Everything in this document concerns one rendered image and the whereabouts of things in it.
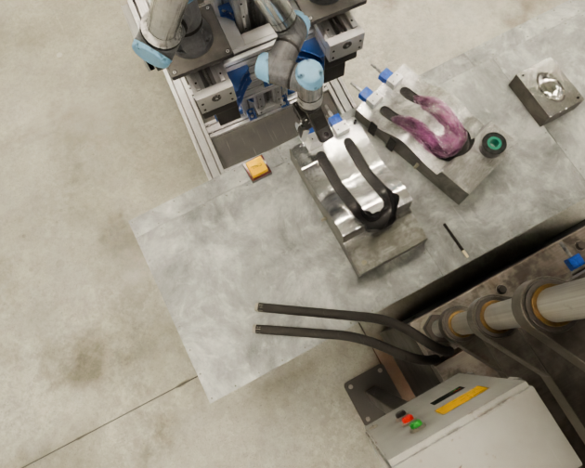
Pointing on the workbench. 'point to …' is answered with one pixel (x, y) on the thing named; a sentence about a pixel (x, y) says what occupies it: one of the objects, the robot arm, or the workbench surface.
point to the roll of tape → (493, 144)
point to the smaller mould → (545, 91)
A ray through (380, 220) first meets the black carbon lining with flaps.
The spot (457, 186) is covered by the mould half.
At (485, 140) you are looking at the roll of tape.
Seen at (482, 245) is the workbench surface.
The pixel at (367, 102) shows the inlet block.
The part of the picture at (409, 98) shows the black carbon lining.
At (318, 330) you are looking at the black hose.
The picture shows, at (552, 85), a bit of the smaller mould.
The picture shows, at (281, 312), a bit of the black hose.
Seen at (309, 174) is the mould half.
